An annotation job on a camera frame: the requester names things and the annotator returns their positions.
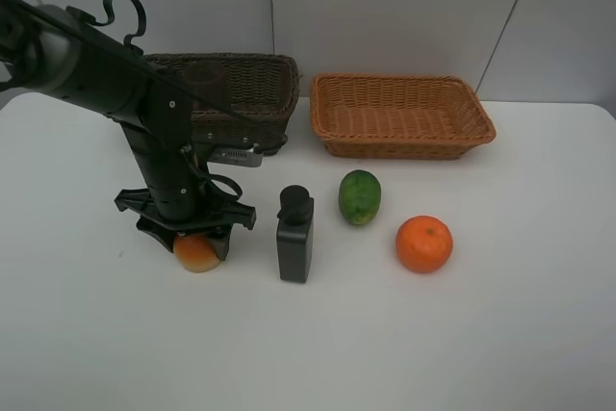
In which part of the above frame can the orange tangerine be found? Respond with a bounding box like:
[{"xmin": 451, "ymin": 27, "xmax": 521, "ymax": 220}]
[{"xmin": 395, "ymin": 216, "xmax": 453, "ymax": 273}]

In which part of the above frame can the red orange peach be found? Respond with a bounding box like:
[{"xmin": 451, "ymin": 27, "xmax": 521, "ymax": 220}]
[{"xmin": 173, "ymin": 235, "xmax": 221, "ymax": 273}]

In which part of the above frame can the light orange wicker basket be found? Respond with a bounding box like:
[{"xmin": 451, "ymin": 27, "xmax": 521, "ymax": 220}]
[{"xmin": 310, "ymin": 73, "xmax": 497, "ymax": 160}]

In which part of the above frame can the black cable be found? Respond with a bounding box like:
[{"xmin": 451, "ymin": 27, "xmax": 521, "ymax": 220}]
[{"xmin": 0, "ymin": 0, "xmax": 290, "ymax": 200}]

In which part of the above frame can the dark brown wicker basket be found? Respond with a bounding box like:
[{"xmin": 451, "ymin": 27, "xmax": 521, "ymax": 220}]
[{"xmin": 146, "ymin": 53, "xmax": 299, "ymax": 156}]

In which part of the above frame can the translucent purple plastic cup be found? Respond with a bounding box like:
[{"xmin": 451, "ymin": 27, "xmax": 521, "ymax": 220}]
[{"xmin": 182, "ymin": 61, "xmax": 231, "ymax": 109}]

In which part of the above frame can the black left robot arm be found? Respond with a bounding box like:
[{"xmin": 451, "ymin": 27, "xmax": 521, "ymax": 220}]
[{"xmin": 1, "ymin": 0, "xmax": 256, "ymax": 262}]

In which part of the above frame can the black pump bottle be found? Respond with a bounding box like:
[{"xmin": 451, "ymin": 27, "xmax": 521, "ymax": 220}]
[{"xmin": 276, "ymin": 185, "xmax": 314, "ymax": 284}]

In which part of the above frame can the green mango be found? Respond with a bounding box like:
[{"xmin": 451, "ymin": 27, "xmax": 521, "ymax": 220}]
[{"xmin": 338, "ymin": 169, "xmax": 381, "ymax": 226}]

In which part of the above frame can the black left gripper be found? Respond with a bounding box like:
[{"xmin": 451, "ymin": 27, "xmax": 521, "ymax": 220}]
[{"xmin": 115, "ymin": 129, "xmax": 256, "ymax": 262}]

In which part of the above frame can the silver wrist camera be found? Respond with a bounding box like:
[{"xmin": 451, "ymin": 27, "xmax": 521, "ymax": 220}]
[{"xmin": 192, "ymin": 133, "xmax": 264, "ymax": 168}]

